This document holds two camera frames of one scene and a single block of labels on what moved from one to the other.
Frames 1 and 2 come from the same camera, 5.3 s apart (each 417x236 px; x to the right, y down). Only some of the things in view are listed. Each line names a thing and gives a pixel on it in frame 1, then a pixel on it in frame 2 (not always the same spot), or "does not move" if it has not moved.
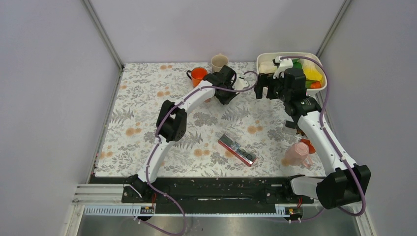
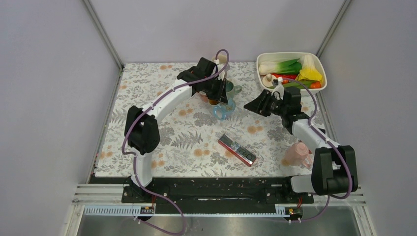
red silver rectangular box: [236, 150] does not move
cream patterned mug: [218, 62] does not move
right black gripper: [266, 80] → [260, 103]
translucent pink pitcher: [297, 154] does not move
